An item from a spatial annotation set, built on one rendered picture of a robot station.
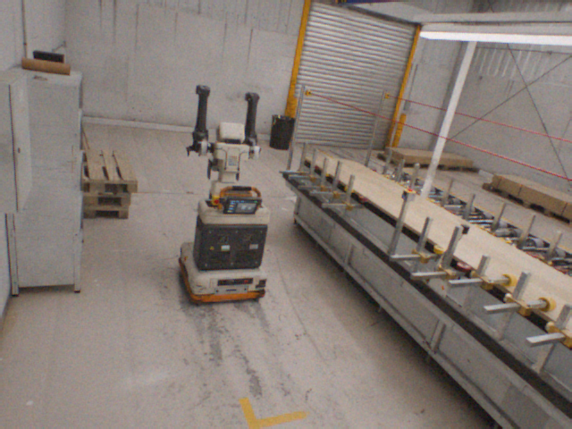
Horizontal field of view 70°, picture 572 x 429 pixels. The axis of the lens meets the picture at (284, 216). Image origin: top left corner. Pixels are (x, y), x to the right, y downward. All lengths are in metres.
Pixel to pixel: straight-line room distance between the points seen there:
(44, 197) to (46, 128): 0.48
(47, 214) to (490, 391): 3.19
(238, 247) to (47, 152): 1.48
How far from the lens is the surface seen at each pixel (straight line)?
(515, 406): 3.05
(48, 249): 3.41
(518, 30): 3.11
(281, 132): 9.31
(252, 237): 3.29
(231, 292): 3.40
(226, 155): 3.34
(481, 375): 3.16
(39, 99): 3.07
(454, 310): 2.82
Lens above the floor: 1.95
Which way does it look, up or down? 21 degrees down
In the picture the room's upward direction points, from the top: 11 degrees clockwise
